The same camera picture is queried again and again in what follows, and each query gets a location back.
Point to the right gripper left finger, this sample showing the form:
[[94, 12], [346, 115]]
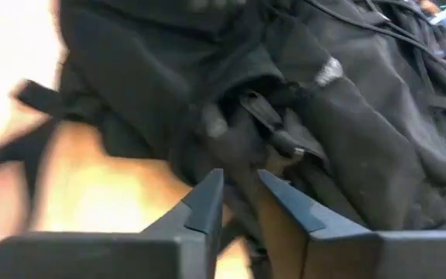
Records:
[[130, 255]]

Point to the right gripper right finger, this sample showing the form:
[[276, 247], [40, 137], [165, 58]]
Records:
[[401, 255]]

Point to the black fabric backpack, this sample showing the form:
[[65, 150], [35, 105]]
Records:
[[169, 77]]

